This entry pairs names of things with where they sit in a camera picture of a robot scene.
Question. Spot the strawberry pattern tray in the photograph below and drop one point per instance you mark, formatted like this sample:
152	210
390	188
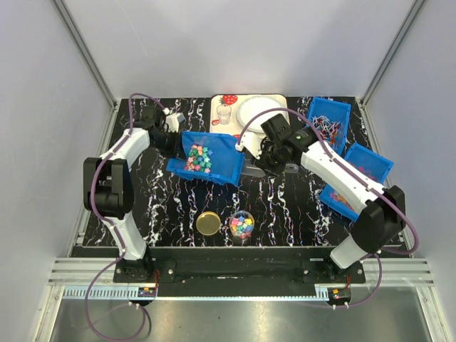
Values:
233	128

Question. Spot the scooped star candies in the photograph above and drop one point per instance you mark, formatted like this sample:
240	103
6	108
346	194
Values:
241	224

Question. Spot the clear plastic scoop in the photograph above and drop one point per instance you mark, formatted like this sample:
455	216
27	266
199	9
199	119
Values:
253	170

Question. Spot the blue bin of star candies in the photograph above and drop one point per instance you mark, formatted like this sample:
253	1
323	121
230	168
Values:
209	157

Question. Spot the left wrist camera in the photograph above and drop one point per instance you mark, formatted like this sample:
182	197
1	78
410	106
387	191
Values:
173	122

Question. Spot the gold jar lid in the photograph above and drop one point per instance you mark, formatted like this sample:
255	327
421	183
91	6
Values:
208	223

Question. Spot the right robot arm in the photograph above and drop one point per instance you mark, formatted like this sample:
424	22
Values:
380	210

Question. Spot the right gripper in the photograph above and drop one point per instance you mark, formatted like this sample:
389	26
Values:
261	163

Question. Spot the white plate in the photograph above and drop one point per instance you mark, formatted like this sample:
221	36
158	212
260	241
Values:
256	104

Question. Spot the right aluminium corner post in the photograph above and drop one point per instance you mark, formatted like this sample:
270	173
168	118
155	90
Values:
393	49

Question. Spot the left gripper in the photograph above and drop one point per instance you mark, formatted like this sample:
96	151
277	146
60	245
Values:
173	152

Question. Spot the aluminium front rail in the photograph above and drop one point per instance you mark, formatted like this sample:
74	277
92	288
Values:
183	283

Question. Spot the clear drinking glass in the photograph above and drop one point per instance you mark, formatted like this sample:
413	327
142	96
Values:
224	112

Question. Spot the clear plastic jar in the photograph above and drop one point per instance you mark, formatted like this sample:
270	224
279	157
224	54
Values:
238	241

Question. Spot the aluminium corner post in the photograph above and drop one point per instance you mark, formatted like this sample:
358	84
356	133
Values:
393	49
72	28

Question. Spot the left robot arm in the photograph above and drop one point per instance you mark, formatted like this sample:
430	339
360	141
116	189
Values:
108	187

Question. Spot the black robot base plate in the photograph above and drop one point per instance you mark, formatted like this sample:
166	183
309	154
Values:
311	265

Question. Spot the blue bin of gummy candies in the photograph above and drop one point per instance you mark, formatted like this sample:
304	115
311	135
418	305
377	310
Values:
367	162

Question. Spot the blue bin of lollipops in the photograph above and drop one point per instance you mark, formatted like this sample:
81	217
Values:
331	119

